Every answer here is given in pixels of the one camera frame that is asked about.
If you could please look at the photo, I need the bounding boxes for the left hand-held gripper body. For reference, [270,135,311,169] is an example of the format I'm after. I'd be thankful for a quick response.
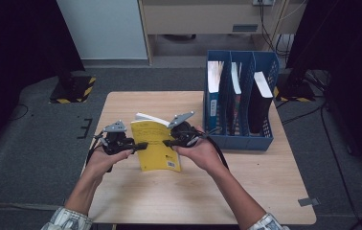
[98,120,135,156]

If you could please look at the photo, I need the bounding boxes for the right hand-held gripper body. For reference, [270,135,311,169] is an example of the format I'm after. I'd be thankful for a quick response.
[168,110,207,148]

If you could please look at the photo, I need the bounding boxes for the yellow book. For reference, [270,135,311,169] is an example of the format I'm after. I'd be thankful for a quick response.
[130,112,182,173]

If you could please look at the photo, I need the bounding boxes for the blue book with white label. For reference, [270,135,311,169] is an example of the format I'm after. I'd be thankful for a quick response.
[207,60,225,128]

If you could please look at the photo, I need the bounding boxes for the blue file rack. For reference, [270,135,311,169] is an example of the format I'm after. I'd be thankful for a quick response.
[202,50,281,152]

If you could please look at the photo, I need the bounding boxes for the teal illustrated book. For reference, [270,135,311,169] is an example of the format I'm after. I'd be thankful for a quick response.
[226,61,244,136]

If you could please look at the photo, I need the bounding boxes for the black hardcover book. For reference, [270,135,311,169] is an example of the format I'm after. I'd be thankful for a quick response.
[247,71,274,134]

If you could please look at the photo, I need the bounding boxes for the person's right hand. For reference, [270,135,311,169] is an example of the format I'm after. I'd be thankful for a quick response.
[172,137,225,173]

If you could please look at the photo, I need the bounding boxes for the person's left hand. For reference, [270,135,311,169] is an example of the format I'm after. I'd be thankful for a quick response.
[85,148,134,185]

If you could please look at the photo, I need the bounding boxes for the black stand base striped edge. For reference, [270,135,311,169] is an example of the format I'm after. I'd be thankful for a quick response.
[274,71,317,104]
[49,75,97,104]

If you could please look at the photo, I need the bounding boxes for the person's left striped sleeve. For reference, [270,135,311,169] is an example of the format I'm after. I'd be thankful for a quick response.
[40,206,93,230]

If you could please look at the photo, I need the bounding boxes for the person's striped sleeve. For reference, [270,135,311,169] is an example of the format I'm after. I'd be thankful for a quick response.
[40,206,93,230]
[247,213,290,230]

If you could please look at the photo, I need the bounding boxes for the white cabinet panel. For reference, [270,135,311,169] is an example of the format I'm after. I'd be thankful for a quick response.
[57,0,148,60]

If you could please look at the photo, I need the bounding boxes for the beige wooden desk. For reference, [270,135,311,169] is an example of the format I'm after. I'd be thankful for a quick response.
[137,0,307,66]

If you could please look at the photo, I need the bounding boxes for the person's right striped sleeve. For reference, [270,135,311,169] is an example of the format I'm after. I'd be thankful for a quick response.
[247,213,290,230]

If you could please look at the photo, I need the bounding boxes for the grey label on desk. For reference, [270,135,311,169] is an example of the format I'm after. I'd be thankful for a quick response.
[232,23,260,33]

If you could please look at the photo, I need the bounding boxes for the dark curtain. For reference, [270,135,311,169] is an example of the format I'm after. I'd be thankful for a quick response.
[0,0,86,161]
[285,0,362,180]

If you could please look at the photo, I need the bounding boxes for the grey tape piece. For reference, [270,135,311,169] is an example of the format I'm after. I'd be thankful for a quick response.
[297,197,321,207]

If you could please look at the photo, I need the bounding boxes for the left hand-held gripper cable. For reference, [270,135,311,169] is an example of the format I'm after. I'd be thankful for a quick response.
[85,133,106,167]

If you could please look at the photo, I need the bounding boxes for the hand-held gripper cable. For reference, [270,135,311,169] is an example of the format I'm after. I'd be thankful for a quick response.
[85,133,106,167]
[201,128,230,171]

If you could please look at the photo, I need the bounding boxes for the right hand-held gripper cable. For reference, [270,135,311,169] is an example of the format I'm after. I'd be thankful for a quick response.
[201,128,230,171]

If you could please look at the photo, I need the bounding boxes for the thin curved floor cable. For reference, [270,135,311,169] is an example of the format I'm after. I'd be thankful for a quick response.
[8,103,30,122]

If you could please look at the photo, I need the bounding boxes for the short black floor cable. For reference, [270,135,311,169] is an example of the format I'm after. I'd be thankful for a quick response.
[280,103,323,126]

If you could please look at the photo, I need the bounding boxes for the black hanging cable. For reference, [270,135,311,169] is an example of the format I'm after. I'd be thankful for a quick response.
[259,0,290,59]

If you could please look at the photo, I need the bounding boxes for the yellowish hanging cable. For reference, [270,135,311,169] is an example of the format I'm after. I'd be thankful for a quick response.
[271,0,307,44]

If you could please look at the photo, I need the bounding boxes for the long black floor cable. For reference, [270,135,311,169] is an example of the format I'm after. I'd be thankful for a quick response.
[320,102,362,230]

